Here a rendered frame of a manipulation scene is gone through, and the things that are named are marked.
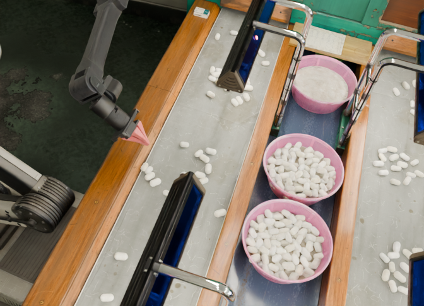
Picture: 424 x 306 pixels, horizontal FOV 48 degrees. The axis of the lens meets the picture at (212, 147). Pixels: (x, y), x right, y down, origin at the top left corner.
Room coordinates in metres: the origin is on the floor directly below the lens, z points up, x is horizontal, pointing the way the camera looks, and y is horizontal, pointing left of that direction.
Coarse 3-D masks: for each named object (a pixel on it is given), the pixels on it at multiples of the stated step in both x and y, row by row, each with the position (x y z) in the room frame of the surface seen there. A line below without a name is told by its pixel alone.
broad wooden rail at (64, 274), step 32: (192, 32) 1.54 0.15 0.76; (160, 64) 1.32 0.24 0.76; (192, 64) 1.38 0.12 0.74; (160, 96) 1.16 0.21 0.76; (160, 128) 1.03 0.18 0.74; (128, 160) 0.87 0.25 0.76; (96, 192) 0.73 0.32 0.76; (128, 192) 0.76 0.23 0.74; (96, 224) 0.63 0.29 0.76; (64, 256) 0.52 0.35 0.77; (96, 256) 0.54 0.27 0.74; (32, 288) 0.42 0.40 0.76; (64, 288) 0.43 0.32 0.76
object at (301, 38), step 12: (264, 0) 1.32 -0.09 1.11; (276, 0) 1.32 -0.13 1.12; (288, 0) 1.32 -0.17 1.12; (312, 12) 1.31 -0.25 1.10; (252, 24) 1.18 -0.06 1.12; (264, 24) 1.18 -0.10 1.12; (288, 36) 1.16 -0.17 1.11; (300, 36) 1.16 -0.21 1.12; (300, 48) 1.15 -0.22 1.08; (300, 60) 1.15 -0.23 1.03; (288, 84) 1.15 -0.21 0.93; (288, 96) 1.16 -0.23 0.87; (276, 120) 1.15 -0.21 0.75; (276, 132) 1.14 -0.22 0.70
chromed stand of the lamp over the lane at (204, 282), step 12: (156, 264) 0.38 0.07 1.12; (168, 264) 0.39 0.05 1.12; (156, 276) 0.36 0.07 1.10; (168, 276) 0.37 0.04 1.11; (180, 276) 0.37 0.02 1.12; (192, 276) 0.37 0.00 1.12; (204, 276) 0.37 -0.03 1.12; (204, 288) 0.35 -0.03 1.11; (216, 288) 0.35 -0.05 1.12; (228, 288) 0.36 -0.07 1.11; (228, 300) 0.34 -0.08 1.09
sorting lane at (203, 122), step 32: (224, 32) 1.61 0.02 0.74; (256, 64) 1.44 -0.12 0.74; (192, 96) 1.21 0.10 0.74; (224, 96) 1.24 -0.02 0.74; (256, 96) 1.26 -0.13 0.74; (192, 128) 1.06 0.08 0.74; (224, 128) 1.08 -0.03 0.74; (160, 160) 0.90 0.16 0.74; (192, 160) 0.92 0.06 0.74; (224, 160) 0.94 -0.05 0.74; (160, 192) 0.78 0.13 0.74; (224, 192) 0.82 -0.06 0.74; (128, 224) 0.66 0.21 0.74; (128, 256) 0.56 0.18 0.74; (192, 256) 0.59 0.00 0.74; (96, 288) 0.46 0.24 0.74; (192, 288) 0.50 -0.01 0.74
